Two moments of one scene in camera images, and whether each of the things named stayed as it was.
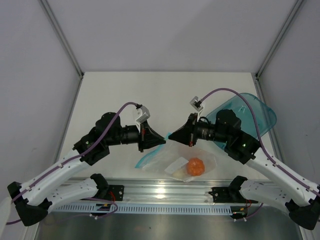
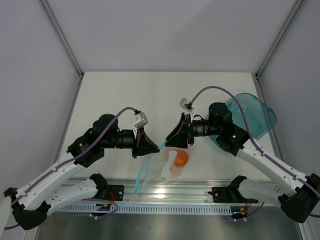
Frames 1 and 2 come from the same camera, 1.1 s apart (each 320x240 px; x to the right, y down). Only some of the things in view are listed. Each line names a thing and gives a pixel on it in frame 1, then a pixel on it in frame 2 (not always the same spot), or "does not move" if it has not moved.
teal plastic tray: [265, 117] does not move
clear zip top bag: [184, 162] -> [166, 165]
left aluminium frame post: [51, 15] does not move
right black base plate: [224, 195] does not move
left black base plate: [118, 191] does not move
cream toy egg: [179, 174] -> [170, 177]
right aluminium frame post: [277, 41] does not move
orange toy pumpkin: [195, 166] -> [182, 158]
